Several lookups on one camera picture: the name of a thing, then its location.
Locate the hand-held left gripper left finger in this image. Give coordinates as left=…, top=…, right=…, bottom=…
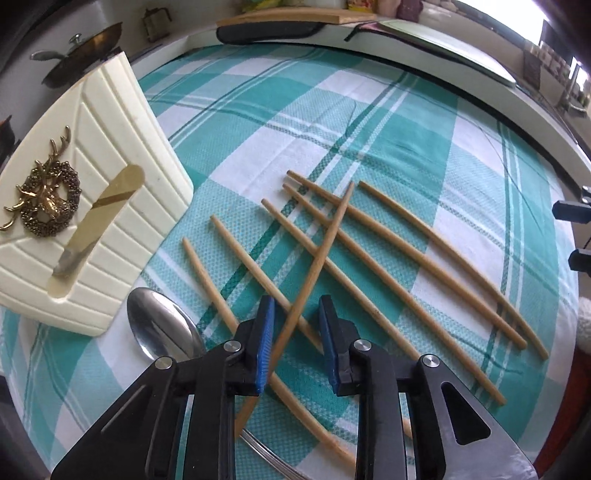
left=51, top=295, right=276, bottom=480

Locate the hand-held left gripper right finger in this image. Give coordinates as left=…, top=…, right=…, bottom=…
left=318, top=295, right=539, bottom=480

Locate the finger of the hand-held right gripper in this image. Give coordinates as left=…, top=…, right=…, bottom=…
left=551, top=185, right=591, bottom=223
left=569, top=248, right=591, bottom=278

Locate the pile of wooden chopsticks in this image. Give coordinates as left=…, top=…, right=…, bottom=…
left=181, top=170, right=550, bottom=464

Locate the bamboo chopstick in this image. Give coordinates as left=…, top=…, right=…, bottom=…
left=233, top=181, right=356, bottom=439

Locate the metal spoon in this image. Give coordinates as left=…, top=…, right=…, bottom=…
left=127, top=287, right=298, bottom=480

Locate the cream ribbed utensil holder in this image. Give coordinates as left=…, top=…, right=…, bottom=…
left=0, top=51, right=195, bottom=337

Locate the teal white checked tablecloth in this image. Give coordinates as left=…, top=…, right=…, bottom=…
left=0, top=44, right=580, bottom=480

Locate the pale green mat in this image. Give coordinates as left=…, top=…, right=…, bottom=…
left=379, top=18, right=518, bottom=88

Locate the pink edged cloth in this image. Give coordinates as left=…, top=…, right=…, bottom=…
left=344, top=21, right=386, bottom=42

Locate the black oblong pad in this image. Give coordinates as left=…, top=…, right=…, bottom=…
left=216, top=22, right=326, bottom=45

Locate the wooden cutting board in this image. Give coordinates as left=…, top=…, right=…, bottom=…
left=216, top=7, right=378, bottom=27

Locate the dark wok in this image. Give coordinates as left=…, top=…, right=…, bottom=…
left=30, top=22, right=124, bottom=88

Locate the glass wok lid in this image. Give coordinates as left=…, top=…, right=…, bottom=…
left=51, top=25, right=122, bottom=77

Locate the glass jar with dark frame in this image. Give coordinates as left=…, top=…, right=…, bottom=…
left=142, top=7, right=171, bottom=41

